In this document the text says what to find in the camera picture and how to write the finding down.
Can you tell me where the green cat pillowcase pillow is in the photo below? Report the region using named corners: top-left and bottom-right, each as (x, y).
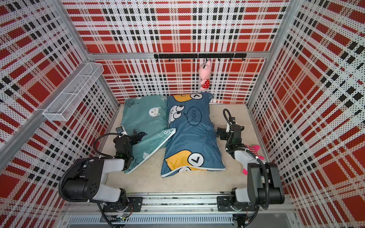
top-left (121, 95), bottom-right (176, 173)

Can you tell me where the blue cartoon pillowcase pillow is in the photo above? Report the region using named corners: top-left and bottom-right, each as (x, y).
top-left (161, 92), bottom-right (226, 178)

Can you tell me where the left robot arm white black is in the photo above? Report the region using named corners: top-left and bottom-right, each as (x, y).
top-left (59, 127), bottom-right (147, 212)

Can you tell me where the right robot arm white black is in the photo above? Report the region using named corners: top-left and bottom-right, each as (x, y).
top-left (217, 109), bottom-right (285, 211)

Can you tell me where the pink white plush toy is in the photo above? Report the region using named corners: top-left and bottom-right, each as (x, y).
top-left (242, 145), bottom-right (265, 175)

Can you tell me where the pink pig plush hanging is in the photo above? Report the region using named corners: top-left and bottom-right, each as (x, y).
top-left (199, 60), bottom-right (212, 91)

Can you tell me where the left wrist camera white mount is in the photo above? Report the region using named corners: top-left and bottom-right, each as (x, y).
top-left (116, 126), bottom-right (127, 137)

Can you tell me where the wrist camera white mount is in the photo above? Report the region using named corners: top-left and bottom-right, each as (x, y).
top-left (226, 117), bottom-right (236, 133)
top-left (116, 126), bottom-right (127, 137)

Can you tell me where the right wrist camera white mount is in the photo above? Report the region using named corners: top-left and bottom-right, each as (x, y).
top-left (226, 117), bottom-right (236, 133)

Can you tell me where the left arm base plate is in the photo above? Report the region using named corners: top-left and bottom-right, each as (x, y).
top-left (102, 197), bottom-right (143, 213)

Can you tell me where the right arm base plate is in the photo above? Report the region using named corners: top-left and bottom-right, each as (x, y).
top-left (217, 196), bottom-right (256, 212)

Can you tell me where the aluminium front rail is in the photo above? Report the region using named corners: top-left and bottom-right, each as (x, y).
top-left (61, 192), bottom-right (297, 215)

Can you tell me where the white wire mesh basket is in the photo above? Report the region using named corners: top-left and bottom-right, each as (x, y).
top-left (43, 62), bottom-right (104, 122)

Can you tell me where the black hook rail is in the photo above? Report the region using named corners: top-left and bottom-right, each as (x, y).
top-left (154, 53), bottom-right (247, 61)

